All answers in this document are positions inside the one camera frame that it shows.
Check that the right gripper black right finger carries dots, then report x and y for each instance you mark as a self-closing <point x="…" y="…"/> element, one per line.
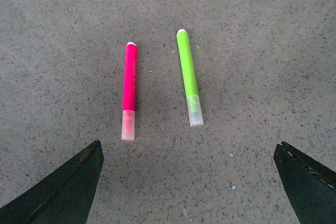
<point x="309" y="185"/>

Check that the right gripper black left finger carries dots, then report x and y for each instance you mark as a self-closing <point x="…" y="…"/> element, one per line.
<point x="64" y="196"/>

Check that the green marker pen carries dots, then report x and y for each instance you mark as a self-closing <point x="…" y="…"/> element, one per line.
<point x="189" y="79"/>

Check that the pink marker pen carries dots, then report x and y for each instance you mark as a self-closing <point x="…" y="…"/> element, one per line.
<point x="129" y="92"/>

